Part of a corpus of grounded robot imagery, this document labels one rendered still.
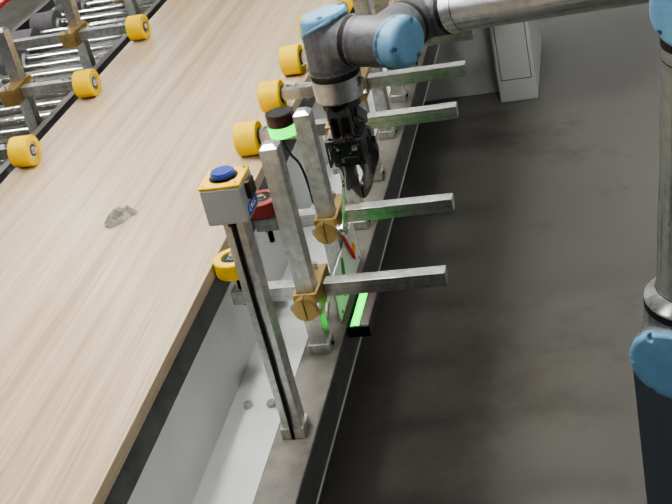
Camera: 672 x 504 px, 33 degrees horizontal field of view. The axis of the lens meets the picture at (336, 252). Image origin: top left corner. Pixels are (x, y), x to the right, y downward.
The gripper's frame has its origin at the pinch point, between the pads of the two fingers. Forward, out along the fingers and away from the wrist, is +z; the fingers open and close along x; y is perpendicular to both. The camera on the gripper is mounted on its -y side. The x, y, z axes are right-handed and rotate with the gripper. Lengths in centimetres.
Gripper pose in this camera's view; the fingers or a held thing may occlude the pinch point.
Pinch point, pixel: (363, 189)
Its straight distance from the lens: 222.3
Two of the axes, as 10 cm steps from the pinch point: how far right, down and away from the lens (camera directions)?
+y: -1.7, 5.1, -8.4
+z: 2.0, 8.6, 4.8
